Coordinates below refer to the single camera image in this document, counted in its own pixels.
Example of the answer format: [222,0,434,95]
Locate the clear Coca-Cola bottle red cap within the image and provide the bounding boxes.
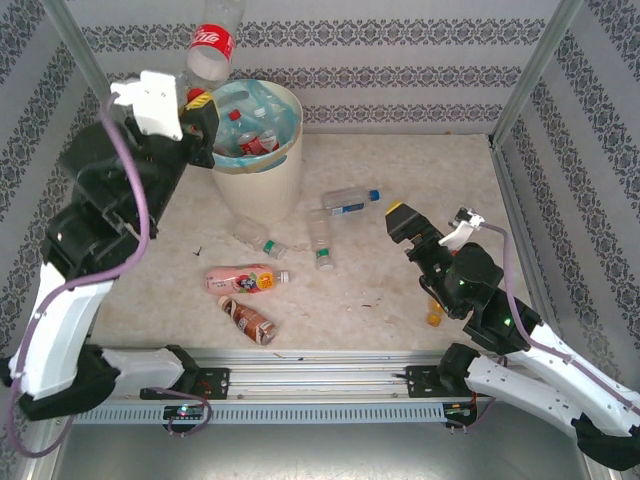
[219,108,267,157]

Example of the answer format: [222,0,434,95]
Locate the small orange bottle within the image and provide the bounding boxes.
[425,297,446,327]

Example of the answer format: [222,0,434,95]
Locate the clear bottle blue cap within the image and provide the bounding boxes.
[320,187,382,217]

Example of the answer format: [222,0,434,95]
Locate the clear bottle white-red label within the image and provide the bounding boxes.
[252,105,281,153]

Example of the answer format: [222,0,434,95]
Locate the clear bottle green ring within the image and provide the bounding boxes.
[232,219,290,260]
[305,208,335,272]

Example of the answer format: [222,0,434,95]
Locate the clear bottle red barcode label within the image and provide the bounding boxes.
[184,0,247,101]

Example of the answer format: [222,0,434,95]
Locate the pink drink bottle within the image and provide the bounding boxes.
[203,263,291,295]

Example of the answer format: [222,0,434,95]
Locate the brown drink bottle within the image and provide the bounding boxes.
[216,294,277,346]

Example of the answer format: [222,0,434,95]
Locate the cream plastic bin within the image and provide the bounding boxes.
[207,79,305,226]

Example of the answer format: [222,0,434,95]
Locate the blue-green plastic bin liner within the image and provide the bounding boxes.
[209,80,301,174]

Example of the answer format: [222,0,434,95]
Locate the small controller board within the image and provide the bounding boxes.
[443,402,479,420]
[163,404,207,420]

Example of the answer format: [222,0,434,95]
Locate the grey metal sheet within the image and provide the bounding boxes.
[29,399,616,480]

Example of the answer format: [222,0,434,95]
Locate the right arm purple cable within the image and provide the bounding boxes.
[467,222,640,434]

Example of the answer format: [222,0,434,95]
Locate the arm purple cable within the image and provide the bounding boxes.
[7,92,214,459]
[467,222,640,434]

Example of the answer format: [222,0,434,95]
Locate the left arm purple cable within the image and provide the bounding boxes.
[7,92,214,459]

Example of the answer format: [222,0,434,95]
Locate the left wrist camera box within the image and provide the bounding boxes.
[109,69,184,143]

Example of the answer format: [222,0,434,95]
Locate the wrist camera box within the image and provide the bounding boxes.
[439,204,489,247]
[109,69,184,143]

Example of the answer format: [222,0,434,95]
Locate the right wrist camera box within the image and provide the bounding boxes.
[439,204,489,247]

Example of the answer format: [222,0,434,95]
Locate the aluminium side rail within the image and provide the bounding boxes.
[489,139,549,321]

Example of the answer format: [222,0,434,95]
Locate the aluminium frame post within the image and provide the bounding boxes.
[39,0,121,96]
[488,0,586,149]

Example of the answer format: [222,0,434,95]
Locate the aluminium mounting rail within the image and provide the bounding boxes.
[47,347,594,401]

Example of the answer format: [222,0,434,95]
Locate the slotted grey cable duct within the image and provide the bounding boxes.
[67,404,447,426]

